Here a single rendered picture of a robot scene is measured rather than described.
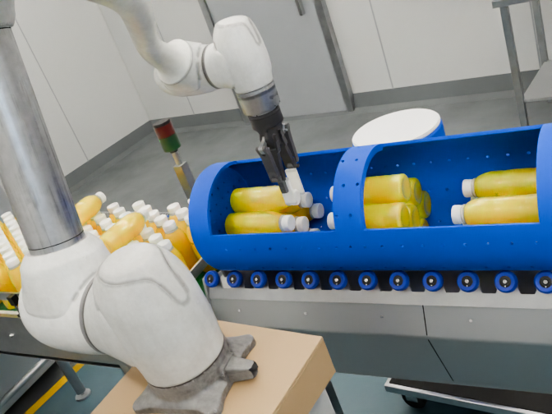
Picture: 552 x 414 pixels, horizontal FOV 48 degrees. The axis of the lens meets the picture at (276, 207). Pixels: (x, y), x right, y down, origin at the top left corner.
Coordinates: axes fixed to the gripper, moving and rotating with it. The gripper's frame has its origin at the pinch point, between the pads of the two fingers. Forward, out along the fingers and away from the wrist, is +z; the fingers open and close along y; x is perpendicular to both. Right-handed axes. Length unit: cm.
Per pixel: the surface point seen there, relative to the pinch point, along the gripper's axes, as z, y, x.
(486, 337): 32, -14, -43
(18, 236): 9, -3, 110
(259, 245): 7.0, -14.3, 4.0
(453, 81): 103, 345, 62
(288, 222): 6.0, -6.3, -0.1
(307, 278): 19.2, -11.0, -2.9
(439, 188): 10.5, 12.9, -30.6
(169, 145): -2, 33, 63
